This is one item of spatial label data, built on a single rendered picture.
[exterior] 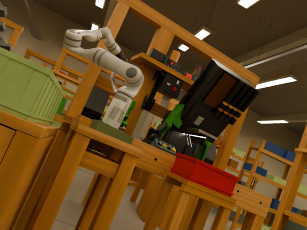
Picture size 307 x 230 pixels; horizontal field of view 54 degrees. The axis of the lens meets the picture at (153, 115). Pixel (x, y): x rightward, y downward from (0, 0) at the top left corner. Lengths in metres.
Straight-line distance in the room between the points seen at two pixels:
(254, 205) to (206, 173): 0.75
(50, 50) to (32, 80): 11.45
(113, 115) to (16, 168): 0.63
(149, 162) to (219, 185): 0.42
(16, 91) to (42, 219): 0.62
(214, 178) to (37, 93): 1.06
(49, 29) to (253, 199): 11.26
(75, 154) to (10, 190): 0.43
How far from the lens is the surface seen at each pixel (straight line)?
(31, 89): 0.98
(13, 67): 1.00
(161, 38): 2.52
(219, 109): 2.11
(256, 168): 7.28
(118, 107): 1.47
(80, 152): 1.34
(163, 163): 1.83
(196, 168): 1.59
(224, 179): 1.71
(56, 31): 12.62
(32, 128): 0.96
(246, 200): 2.24
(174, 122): 2.11
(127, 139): 1.44
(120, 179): 1.39
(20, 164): 0.97
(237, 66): 2.89
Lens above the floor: 0.83
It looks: 8 degrees up
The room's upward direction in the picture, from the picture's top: 23 degrees clockwise
